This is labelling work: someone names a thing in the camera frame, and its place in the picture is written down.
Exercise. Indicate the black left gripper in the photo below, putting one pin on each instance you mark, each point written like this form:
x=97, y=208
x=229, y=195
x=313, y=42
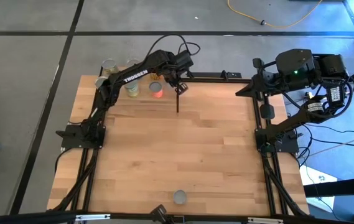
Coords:
x=173, y=67

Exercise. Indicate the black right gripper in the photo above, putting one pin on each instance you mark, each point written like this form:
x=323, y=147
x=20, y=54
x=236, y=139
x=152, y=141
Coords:
x=291, y=74

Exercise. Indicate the orange can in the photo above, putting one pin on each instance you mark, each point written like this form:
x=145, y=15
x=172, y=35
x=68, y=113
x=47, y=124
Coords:
x=156, y=91

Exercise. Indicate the can with multicolour label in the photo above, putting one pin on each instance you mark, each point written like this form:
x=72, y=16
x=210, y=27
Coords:
x=132, y=62

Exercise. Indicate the cream white can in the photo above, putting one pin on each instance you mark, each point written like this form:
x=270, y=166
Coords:
x=132, y=90

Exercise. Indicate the peas can blue yellow label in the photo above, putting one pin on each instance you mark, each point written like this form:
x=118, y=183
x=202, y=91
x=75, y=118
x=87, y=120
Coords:
x=109, y=64

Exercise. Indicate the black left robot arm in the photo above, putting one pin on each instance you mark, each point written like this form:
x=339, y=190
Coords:
x=136, y=76

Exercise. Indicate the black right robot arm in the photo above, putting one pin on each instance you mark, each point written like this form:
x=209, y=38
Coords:
x=332, y=67

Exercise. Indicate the black floor tape line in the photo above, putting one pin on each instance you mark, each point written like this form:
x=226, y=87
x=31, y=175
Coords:
x=164, y=33
x=27, y=168

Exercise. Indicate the yellow power plug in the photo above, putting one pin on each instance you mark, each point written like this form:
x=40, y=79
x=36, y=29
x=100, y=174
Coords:
x=308, y=94

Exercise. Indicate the white paper sheet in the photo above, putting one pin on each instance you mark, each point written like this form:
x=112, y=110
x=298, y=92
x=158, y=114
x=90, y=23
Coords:
x=316, y=186

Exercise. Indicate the black metal beam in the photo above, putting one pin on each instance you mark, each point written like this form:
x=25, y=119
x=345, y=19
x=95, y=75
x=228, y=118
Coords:
x=341, y=186

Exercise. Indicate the wooden shelf black metal frame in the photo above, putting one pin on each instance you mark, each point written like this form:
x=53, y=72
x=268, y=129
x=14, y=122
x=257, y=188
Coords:
x=168, y=99

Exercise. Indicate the black aluminium rig frame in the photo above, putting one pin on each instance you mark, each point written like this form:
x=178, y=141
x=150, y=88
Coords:
x=268, y=189

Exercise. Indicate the silver metal bracket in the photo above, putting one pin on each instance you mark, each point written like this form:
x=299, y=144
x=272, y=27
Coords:
x=92, y=217
x=265, y=221

